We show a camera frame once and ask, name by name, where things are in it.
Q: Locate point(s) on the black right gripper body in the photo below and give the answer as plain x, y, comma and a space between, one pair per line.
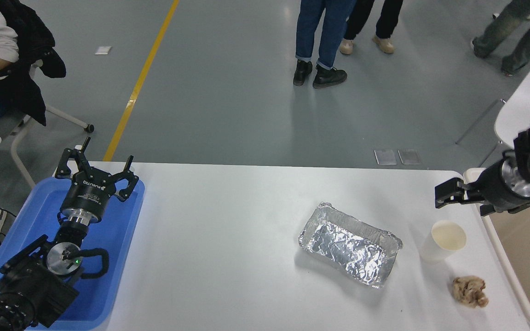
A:
495, 193

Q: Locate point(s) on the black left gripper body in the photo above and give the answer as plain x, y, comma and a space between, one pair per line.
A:
86, 195

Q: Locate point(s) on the white paper cup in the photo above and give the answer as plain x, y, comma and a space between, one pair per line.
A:
440, 246

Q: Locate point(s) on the silver floor plate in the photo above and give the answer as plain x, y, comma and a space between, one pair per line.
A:
385, 156
409, 156

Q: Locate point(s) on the blue plastic tray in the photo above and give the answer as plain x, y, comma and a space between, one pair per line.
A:
118, 239

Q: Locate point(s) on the grey chair with white legs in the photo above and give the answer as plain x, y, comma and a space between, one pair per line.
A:
5, 123

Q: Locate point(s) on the black jacket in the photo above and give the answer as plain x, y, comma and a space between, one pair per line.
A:
21, 87

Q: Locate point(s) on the crumpled tan paper ball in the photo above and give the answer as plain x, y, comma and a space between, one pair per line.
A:
469, 292

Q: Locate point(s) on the silver foil tray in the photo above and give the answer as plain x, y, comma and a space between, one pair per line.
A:
350, 246

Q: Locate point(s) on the white paper scrap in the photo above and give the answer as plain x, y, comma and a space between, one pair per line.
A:
103, 50

